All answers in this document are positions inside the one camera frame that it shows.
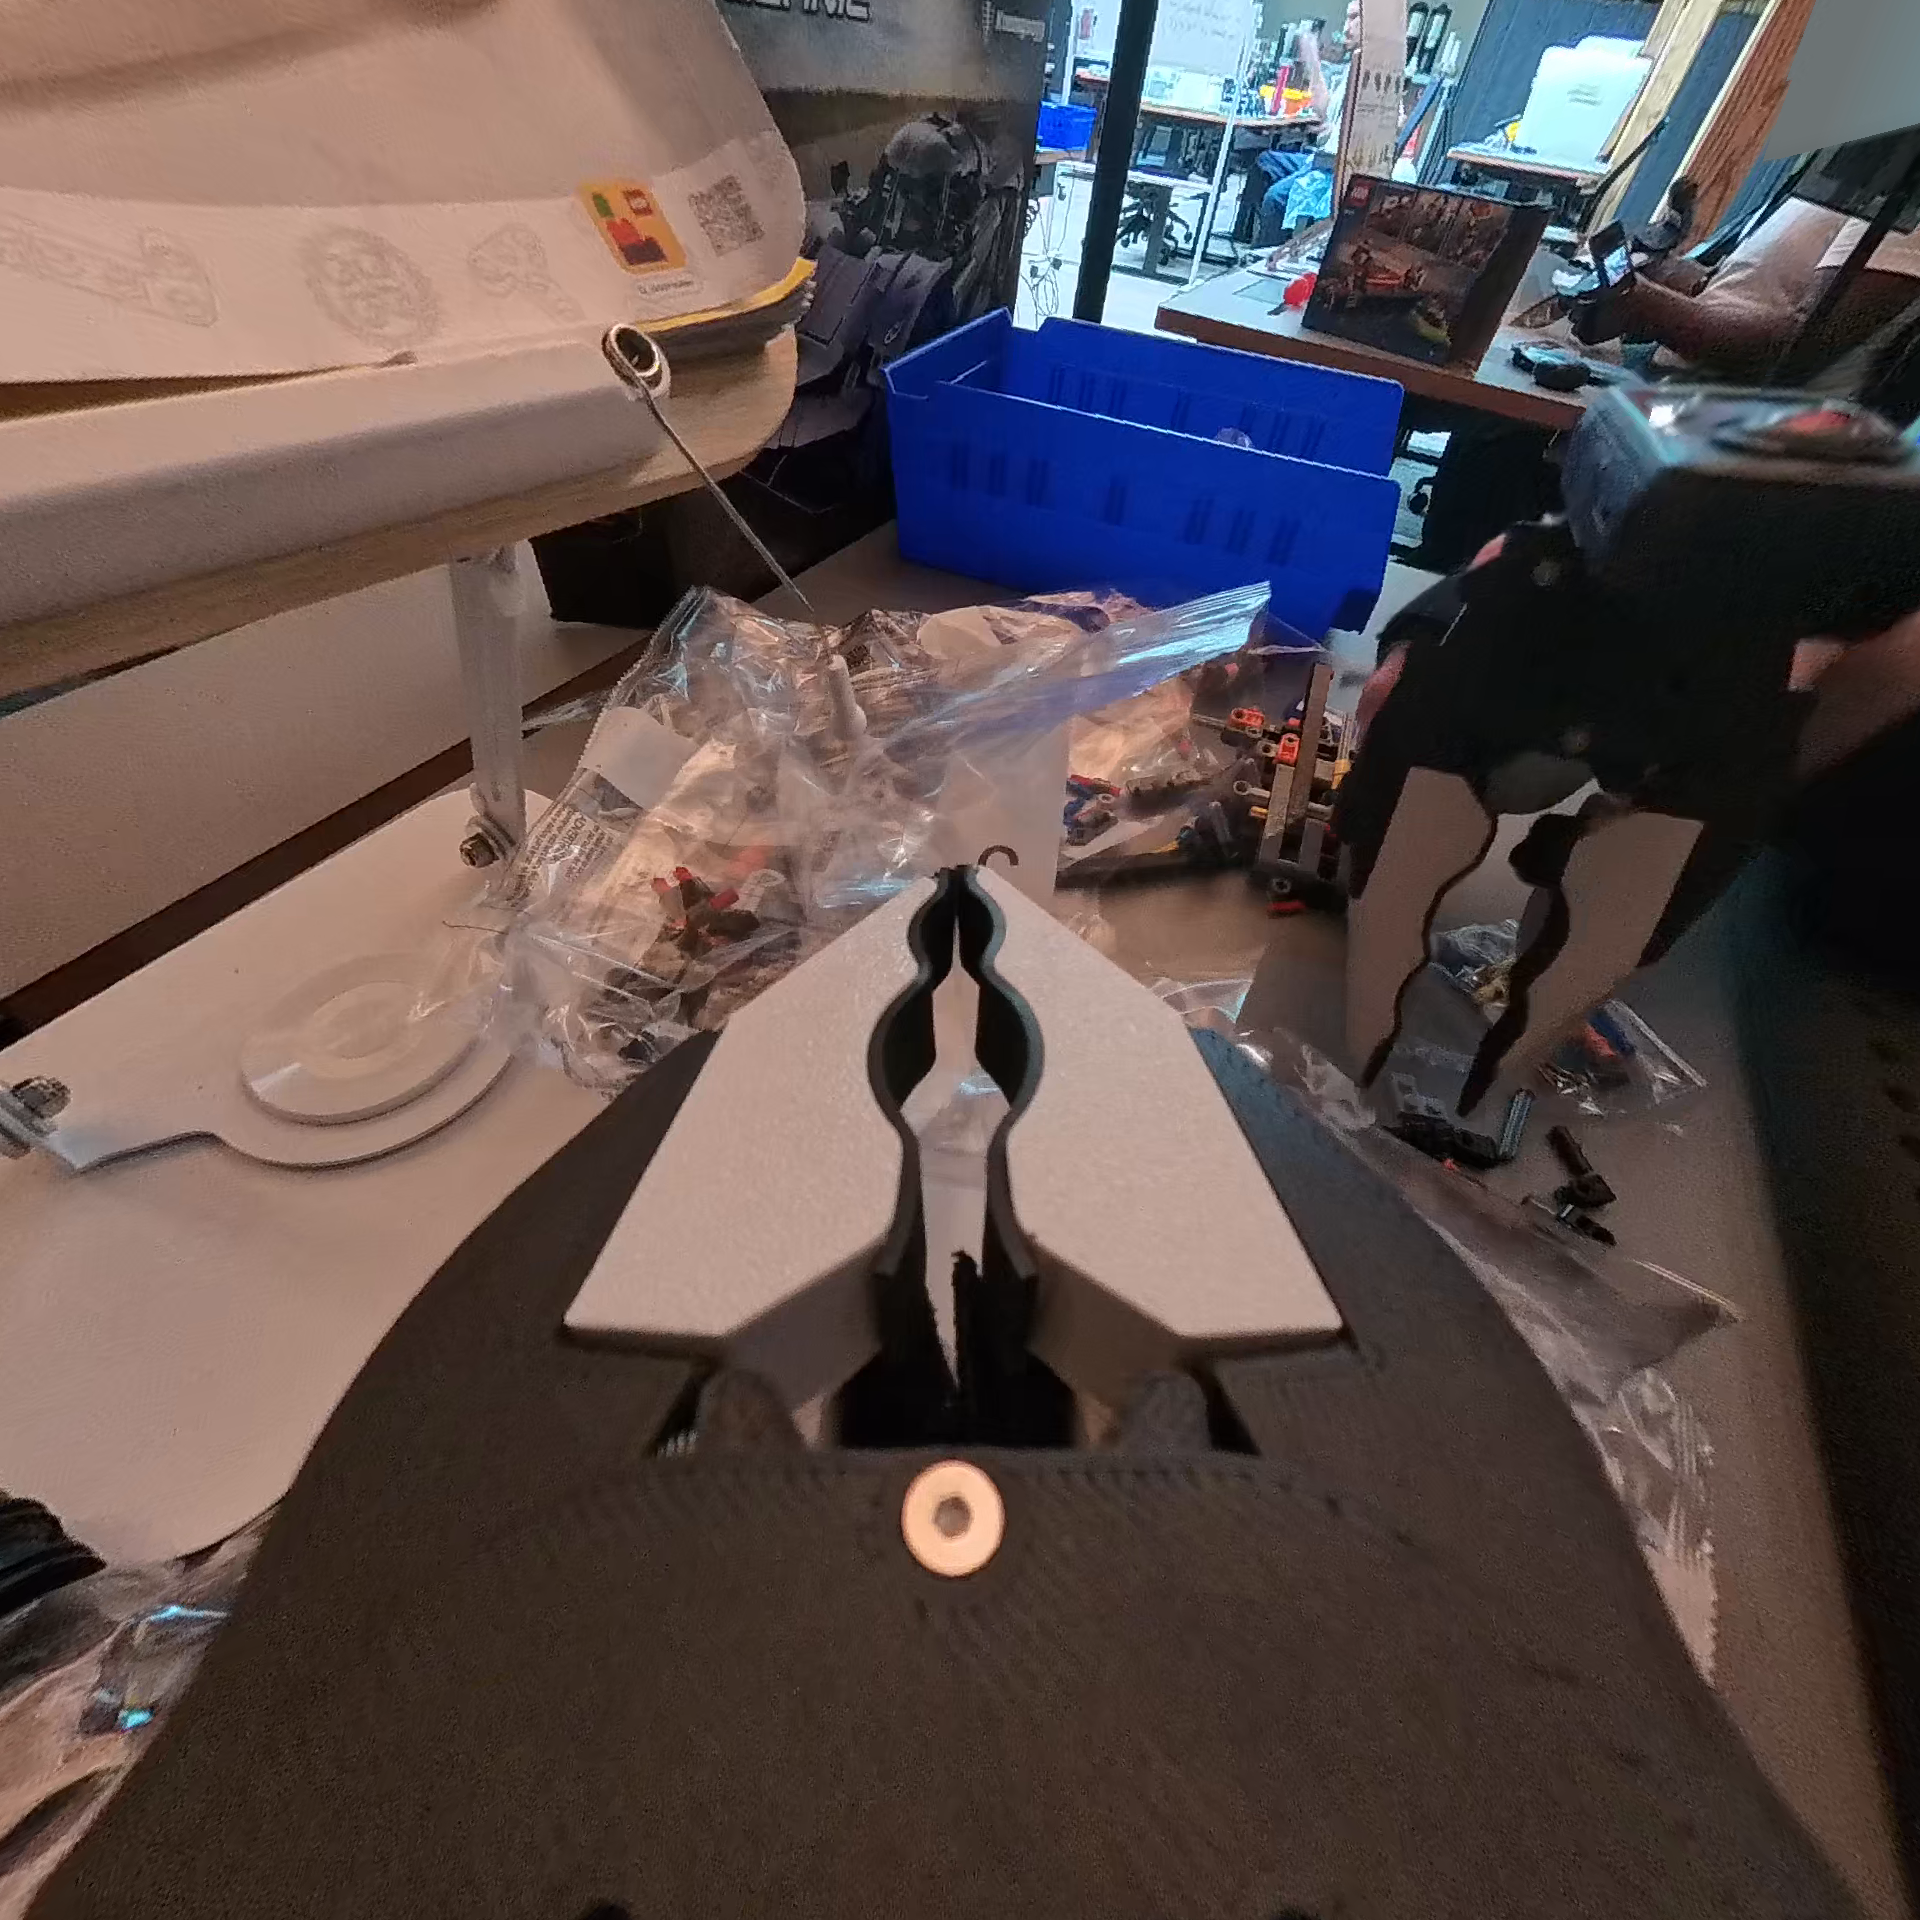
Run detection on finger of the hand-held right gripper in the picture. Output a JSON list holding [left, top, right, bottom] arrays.
[[1450, 791, 1706, 1123], [1338, 761, 1504, 1092]]

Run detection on scattered loose lego pieces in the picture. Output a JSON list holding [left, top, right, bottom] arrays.
[[1375, 1070, 1624, 1251]]

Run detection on clear plastic bag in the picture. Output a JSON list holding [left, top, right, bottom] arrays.
[[1151, 972, 1744, 1670]]

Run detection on clear bag tall white label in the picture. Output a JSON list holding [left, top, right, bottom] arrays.
[[598, 583, 1280, 964]]

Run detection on small zip bag colourful parts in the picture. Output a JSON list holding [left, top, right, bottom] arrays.
[[1422, 918, 1706, 1123]]

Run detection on black vertical post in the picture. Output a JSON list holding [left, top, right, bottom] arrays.
[[1069, 0, 1167, 326]]

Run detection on wooden side table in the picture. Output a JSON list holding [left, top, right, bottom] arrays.
[[0, 335, 807, 701]]

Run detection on grey lego chassis assembly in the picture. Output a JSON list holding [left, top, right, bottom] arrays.
[[1054, 655, 1354, 922]]

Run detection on black office chair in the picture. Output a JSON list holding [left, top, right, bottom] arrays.
[[1112, 169, 1205, 282]]

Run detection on blue plastic bin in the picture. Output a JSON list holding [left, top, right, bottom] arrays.
[[879, 308, 1407, 642]]

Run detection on black round object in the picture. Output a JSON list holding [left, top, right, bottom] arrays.
[[0, 1489, 109, 1633]]

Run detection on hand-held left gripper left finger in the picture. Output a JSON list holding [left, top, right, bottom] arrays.
[[565, 866, 962, 1423]]

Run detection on black perforated board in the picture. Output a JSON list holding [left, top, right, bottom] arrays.
[[1736, 836, 1920, 1920]]

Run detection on white tapered rod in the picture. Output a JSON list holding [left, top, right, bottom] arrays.
[[442, 540, 557, 911]]

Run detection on person's right hand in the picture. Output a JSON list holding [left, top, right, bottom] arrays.
[[1351, 526, 1519, 735]]

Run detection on clear bag long dark parts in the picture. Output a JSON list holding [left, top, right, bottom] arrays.
[[0, 1556, 230, 1806]]

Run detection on metal bracket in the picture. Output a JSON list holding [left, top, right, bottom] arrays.
[[0, 1070, 230, 1177]]

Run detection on wooden post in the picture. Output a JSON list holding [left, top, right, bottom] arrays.
[[1631, 0, 1818, 244]]

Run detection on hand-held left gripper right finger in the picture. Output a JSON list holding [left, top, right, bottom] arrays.
[[965, 865, 1348, 1423]]

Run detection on instruction booklet stack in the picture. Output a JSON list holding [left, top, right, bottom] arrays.
[[0, 0, 823, 386]]

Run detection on white container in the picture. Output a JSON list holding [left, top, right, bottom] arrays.
[[1519, 34, 1655, 177]]

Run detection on colourful lego set box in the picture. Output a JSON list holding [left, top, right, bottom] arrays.
[[1297, 169, 1557, 372]]

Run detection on wooden background desk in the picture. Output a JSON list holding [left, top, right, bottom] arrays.
[[1151, 258, 1594, 441]]

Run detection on tall cardboard box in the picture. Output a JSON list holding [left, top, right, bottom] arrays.
[[1332, 0, 1414, 191]]

